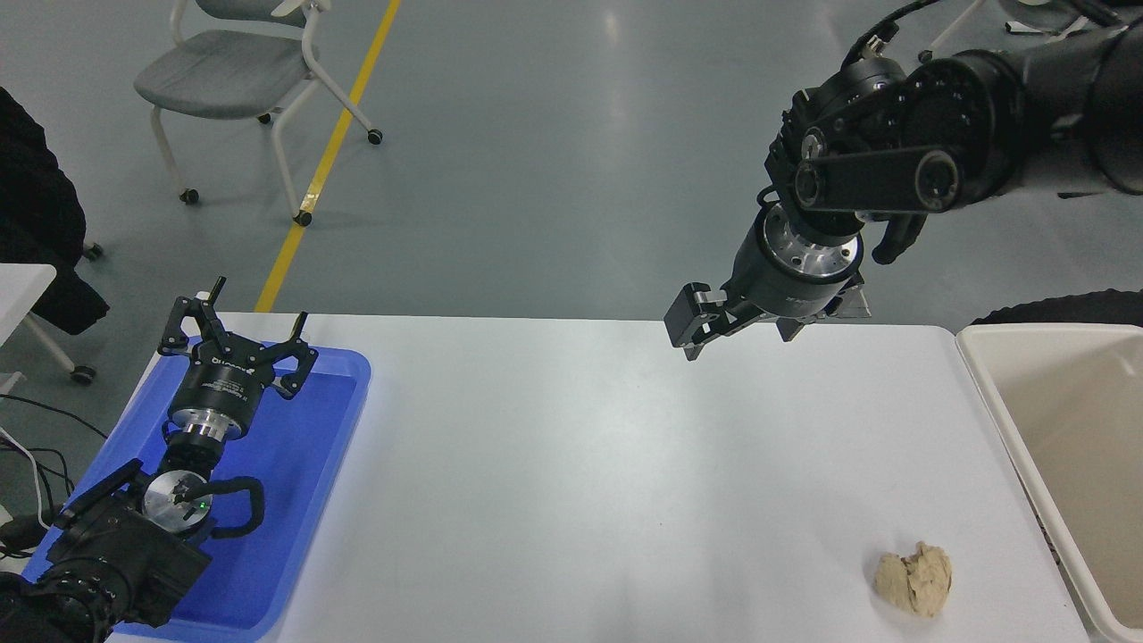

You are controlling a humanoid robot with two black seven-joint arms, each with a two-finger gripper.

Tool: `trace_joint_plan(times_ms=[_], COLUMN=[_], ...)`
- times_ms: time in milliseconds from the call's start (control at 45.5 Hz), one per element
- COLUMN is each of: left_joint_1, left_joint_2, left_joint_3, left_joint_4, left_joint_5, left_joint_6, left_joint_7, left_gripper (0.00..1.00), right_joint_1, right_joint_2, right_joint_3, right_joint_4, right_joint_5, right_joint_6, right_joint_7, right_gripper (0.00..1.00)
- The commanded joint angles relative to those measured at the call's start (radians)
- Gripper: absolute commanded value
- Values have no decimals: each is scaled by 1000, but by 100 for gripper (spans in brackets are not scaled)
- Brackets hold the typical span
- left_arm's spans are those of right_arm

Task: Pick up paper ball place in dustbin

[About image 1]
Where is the white frame wheeled chair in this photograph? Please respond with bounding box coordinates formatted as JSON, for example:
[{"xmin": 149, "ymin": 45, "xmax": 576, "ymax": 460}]
[{"xmin": 918, "ymin": 0, "xmax": 1095, "ymax": 65}]

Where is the large pale bin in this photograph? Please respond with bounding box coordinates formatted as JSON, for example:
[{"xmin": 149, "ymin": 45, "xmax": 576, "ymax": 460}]
[{"xmin": 955, "ymin": 322, "xmax": 1143, "ymax": 643}]

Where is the black cable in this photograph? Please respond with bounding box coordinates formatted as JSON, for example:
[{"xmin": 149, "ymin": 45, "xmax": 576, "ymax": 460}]
[{"xmin": 0, "ymin": 393, "xmax": 84, "ymax": 559}]

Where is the person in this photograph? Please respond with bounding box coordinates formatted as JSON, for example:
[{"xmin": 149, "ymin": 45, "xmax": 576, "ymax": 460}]
[
  {"xmin": 972, "ymin": 289, "xmax": 1143, "ymax": 328},
  {"xmin": 0, "ymin": 87, "xmax": 112, "ymax": 337}
]

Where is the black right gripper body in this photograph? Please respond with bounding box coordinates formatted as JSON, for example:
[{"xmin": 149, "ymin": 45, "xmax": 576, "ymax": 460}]
[{"xmin": 728, "ymin": 214, "xmax": 858, "ymax": 322}]

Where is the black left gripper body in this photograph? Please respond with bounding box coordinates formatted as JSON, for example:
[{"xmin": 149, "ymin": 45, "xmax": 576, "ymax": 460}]
[{"xmin": 171, "ymin": 345, "xmax": 275, "ymax": 422}]

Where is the small white side table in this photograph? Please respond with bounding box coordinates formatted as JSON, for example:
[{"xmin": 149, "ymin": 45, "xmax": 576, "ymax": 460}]
[{"xmin": 0, "ymin": 263, "xmax": 97, "ymax": 387}]

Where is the white cable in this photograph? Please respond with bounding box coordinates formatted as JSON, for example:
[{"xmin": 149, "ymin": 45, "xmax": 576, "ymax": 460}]
[{"xmin": 0, "ymin": 425, "xmax": 56, "ymax": 530}]

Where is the blue plastic tray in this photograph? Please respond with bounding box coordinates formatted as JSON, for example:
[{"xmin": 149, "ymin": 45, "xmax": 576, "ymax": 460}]
[{"xmin": 20, "ymin": 335, "xmax": 372, "ymax": 643}]

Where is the grey seat wheeled chair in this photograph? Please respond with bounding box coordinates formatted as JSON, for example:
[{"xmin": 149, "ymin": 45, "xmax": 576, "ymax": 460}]
[{"xmin": 133, "ymin": 0, "xmax": 385, "ymax": 228}]

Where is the tan paper ball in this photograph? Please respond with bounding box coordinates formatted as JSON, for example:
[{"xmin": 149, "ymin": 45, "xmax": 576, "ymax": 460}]
[{"xmin": 873, "ymin": 541, "xmax": 953, "ymax": 618}]

